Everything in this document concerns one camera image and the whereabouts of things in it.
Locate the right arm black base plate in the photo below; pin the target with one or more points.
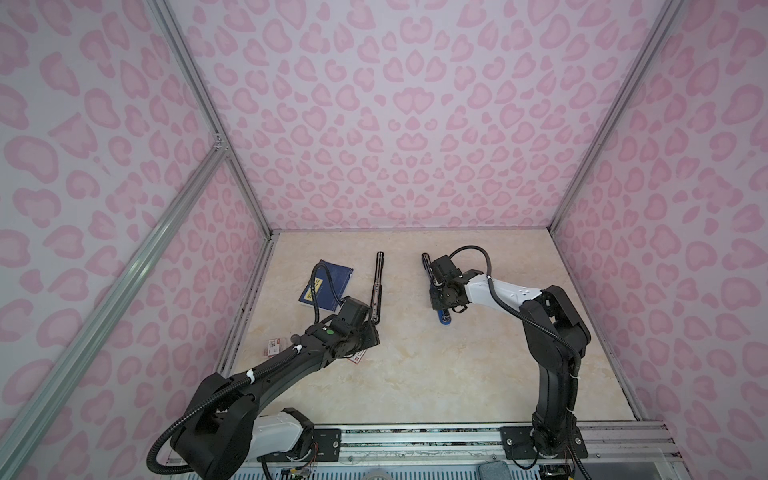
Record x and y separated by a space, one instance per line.
524 443

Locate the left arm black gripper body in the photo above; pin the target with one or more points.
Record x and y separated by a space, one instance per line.
368 336

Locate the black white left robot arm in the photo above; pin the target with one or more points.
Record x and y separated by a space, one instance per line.
215 434

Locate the small red white staple box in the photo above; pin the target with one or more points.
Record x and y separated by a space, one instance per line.
274 347

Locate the grey cloth pad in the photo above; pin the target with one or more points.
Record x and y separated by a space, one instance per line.
494 470

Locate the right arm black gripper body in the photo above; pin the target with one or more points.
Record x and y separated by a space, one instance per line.
440 298

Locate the blue long stapler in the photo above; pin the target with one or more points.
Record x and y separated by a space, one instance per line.
444 315

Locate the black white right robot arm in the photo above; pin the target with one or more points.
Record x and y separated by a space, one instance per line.
555 333

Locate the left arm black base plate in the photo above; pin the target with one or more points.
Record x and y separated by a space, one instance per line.
322 445

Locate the aluminium front rail frame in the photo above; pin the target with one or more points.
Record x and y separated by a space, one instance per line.
617 450

